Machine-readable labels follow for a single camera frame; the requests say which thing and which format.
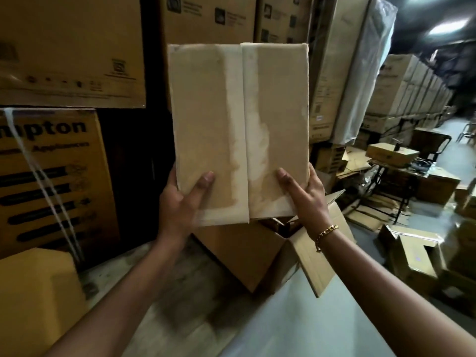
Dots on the taped cardboard box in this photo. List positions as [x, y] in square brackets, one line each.
[238, 126]

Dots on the low brown cardboard box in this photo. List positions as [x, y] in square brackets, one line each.
[440, 184]

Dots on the cardboard box with black pictures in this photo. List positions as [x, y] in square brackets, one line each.
[208, 18]
[282, 18]

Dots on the pile of flattened cardboard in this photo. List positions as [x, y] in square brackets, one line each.
[366, 213]

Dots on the row of stacked cardboard boxes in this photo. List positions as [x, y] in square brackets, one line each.
[405, 92]

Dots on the black metal table stand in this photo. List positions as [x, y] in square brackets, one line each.
[394, 189]

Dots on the ceiling light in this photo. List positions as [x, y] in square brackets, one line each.
[448, 26]

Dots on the dark chair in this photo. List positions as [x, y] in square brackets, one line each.
[433, 143]

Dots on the tall narrow cardboard box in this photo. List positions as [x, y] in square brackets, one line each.
[334, 70]

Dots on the tall white plastic-wrapped package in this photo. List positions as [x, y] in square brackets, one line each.
[368, 70]

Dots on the large brown cardboard box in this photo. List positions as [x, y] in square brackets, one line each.
[70, 48]

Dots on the person's right hand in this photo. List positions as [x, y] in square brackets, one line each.
[314, 208]

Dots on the small printed cardboard box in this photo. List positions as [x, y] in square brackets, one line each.
[329, 157]

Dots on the open brown cardboard box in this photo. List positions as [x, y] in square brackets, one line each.
[245, 252]

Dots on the small open cardboard box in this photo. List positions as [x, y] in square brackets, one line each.
[412, 252]

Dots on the person's right forearm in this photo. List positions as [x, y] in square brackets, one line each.
[379, 293]

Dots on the plain brown cardboard box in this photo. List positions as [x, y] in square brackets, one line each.
[37, 304]

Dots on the person's left forearm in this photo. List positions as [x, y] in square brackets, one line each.
[126, 297]

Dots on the person's right thumb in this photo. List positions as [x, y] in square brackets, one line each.
[290, 187]

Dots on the flat cardboard box on stand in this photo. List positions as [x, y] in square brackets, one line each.
[392, 152]

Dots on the person's left thumb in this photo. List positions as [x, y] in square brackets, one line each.
[200, 189]

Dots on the person's left hand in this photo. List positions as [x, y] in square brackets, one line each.
[174, 215]

